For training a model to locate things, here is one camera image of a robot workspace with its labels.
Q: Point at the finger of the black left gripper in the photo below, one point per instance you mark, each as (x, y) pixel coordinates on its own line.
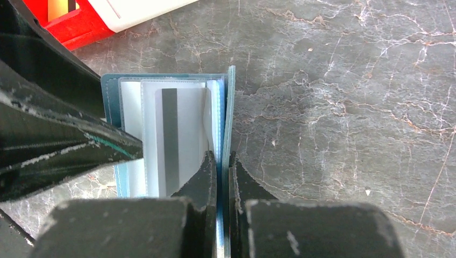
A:
(38, 57)
(46, 141)

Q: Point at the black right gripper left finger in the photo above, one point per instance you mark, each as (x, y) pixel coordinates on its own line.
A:
(183, 225)

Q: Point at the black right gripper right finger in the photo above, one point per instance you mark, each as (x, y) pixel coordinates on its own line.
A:
(263, 226)

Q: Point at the white card with magnetic stripe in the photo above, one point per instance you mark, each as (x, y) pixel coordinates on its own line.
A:
(182, 141)

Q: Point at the red plastic bin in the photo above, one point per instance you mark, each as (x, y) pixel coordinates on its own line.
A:
(73, 23)

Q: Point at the white plastic bin middle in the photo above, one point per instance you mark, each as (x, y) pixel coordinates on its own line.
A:
(119, 15)

